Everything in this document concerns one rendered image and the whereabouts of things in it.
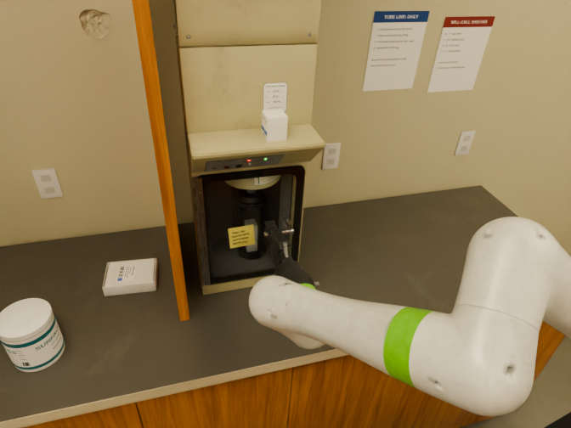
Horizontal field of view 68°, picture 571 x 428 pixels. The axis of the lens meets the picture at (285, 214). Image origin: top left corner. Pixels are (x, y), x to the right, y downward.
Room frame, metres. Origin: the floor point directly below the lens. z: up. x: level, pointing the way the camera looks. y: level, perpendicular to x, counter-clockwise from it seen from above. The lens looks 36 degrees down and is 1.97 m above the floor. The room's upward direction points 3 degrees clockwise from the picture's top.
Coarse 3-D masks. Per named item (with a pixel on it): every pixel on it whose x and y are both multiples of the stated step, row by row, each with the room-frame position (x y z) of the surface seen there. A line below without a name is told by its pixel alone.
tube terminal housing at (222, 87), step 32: (192, 64) 0.96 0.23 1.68; (224, 64) 0.98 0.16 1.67; (256, 64) 1.00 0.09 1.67; (288, 64) 1.03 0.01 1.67; (192, 96) 0.96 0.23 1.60; (224, 96) 0.98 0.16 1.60; (256, 96) 1.00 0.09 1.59; (288, 96) 1.03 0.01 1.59; (192, 128) 0.96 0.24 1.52; (224, 128) 0.98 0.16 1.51; (192, 192) 0.98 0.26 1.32; (224, 288) 0.97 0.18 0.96
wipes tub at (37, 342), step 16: (16, 304) 0.75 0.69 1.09; (32, 304) 0.75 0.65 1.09; (48, 304) 0.75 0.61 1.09; (0, 320) 0.69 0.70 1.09; (16, 320) 0.69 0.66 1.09; (32, 320) 0.70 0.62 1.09; (48, 320) 0.71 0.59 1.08; (0, 336) 0.65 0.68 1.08; (16, 336) 0.65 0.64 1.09; (32, 336) 0.66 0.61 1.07; (48, 336) 0.69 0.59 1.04; (16, 352) 0.64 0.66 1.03; (32, 352) 0.65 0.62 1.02; (48, 352) 0.67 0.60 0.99; (32, 368) 0.65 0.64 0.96
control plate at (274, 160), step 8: (216, 160) 0.88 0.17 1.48; (224, 160) 0.89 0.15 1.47; (232, 160) 0.90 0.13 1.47; (240, 160) 0.91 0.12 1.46; (256, 160) 0.93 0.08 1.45; (264, 160) 0.94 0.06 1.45; (272, 160) 0.96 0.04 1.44; (208, 168) 0.92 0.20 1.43; (216, 168) 0.93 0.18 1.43; (232, 168) 0.95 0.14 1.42
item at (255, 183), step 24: (288, 168) 1.02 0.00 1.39; (216, 192) 0.96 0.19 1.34; (240, 192) 0.98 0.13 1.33; (264, 192) 1.00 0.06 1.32; (288, 192) 1.02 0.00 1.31; (216, 216) 0.96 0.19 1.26; (240, 216) 0.98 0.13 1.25; (264, 216) 1.00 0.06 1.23; (288, 216) 1.02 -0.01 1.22; (216, 240) 0.96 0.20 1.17; (264, 240) 1.00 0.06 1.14; (288, 240) 1.03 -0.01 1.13; (216, 264) 0.96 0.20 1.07; (240, 264) 0.98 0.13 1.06; (264, 264) 1.00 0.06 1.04
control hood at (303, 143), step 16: (256, 128) 1.00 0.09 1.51; (288, 128) 1.01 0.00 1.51; (304, 128) 1.02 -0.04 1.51; (192, 144) 0.89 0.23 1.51; (208, 144) 0.90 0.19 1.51; (224, 144) 0.90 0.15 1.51; (240, 144) 0.91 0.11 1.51; (256, 144) 0.91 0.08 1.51; (272, 144) 0.92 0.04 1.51; (288, 144) 0.92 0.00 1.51; (304, 144) 0.93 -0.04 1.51; (320, 144) 0.94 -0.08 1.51; (192, 160) 0.86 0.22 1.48; (208, 160) 0.87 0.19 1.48; (288, 160) 0.98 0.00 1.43; (304, 160) 1.01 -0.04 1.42
